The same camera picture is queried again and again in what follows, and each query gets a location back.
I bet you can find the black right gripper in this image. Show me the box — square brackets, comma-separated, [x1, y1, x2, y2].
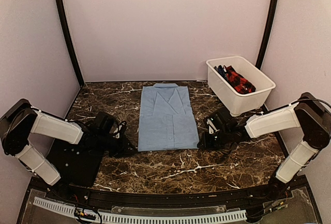
[197, 128, 231, 151]

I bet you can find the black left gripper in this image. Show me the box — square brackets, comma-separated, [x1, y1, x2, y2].
[97, 131, 138, 158]

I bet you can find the light blue long sleeve shirt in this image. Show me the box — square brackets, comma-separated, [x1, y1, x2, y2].
[138, 83, 199, 152]

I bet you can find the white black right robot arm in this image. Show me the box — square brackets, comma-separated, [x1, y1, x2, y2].
[198, 92, 330, 200]

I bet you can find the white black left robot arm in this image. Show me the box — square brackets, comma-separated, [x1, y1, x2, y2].
[1, 99, 138, 201]

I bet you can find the white plastic bin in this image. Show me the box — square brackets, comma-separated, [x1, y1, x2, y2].
[206, 56, 276, 116]

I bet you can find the folded black shirt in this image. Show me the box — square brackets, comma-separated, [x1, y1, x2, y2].
[47, 139, 102, 187]

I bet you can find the red black plaid shirt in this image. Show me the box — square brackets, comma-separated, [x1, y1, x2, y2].
[226, 66, 256, 94]

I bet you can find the blue black plaid shirt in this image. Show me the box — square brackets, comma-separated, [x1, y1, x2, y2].
[214, 65, 228, 81]

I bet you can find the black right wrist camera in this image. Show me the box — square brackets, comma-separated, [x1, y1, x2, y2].
[204, 107, 237, 134]

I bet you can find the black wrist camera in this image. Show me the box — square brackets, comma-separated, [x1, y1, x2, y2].
[204, 107, 237, 134]
[94, 112, 116, 134]

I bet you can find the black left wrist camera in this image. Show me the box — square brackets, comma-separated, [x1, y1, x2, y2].
[94, 112, 116, 134]

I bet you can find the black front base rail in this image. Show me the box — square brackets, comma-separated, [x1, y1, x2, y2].
[17, 176, 323, 223]

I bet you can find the white slotted cable duct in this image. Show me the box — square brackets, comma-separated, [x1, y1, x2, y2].
[33, 197, 247, 223]

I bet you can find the black left corner post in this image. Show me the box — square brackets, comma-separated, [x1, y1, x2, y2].
[55, 0, 85, 87]

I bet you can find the black corner post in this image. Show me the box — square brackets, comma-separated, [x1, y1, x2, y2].
[55, 0, 85, 87]
[255, 0, 278, 69]

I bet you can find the black right corner post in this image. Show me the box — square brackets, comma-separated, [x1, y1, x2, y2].
[255, 0, 278, 69]

